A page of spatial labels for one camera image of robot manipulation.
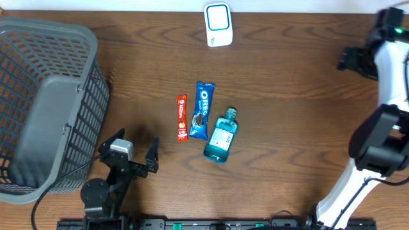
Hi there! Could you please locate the blue Oreo cookie pack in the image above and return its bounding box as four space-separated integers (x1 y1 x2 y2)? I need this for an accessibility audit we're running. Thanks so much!
189 82 215 141

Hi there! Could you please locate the white barcode scanner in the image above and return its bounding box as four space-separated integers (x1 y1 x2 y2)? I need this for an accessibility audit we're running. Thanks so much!
204 3 233 47

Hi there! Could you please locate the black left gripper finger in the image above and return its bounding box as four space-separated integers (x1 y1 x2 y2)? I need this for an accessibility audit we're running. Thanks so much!
145 137 159 165
101 128 125 148

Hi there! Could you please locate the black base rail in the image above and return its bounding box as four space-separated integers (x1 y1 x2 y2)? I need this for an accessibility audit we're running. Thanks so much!
57 218 378 230

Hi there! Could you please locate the grey plastic shopping basket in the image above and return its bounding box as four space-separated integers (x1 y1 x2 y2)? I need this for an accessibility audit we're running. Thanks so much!
1 17 110 204

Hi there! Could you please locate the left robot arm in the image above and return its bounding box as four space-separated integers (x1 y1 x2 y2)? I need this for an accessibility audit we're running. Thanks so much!
81 128 159 230

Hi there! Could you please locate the red Nescafe coffee stick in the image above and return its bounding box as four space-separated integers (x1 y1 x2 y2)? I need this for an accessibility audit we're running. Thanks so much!
177 95 188 142

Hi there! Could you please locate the blue mouthwash bottle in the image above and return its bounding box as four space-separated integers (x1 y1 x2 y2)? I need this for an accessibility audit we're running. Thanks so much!
203 107 238 164

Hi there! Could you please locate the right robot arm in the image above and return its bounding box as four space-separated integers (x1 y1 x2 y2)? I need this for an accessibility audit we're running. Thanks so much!
306 6 408 229

